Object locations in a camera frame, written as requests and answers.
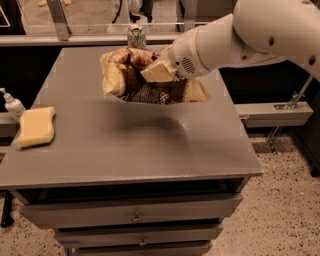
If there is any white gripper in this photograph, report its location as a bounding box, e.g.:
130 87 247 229
141 27 213 82

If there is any brown chip bag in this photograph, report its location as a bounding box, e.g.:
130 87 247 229
100 47 210 105

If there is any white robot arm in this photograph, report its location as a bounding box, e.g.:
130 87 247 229
141 0 320 82

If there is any yellow sponge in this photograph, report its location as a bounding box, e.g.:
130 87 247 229
15 106 56 148

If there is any white green soda can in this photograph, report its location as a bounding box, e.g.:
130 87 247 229
127 23 147 49

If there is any grey drawer cabinet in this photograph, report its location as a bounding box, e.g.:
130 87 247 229
0 44 264 256

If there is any white pump bottle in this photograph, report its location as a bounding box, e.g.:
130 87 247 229
0 88 26 122

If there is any middle grey drawer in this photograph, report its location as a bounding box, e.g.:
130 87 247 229
55 223 223 248

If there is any grey drawer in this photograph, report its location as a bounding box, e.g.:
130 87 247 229
55 223 223 248
75 241 212 256
20 193 242 229

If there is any top grey drawer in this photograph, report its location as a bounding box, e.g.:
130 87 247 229
20 193 242 229

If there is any bottom grey drawer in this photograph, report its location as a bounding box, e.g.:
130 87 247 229
75 241 212 256

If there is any metal railing frame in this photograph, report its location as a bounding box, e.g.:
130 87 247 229
0 0 316 129

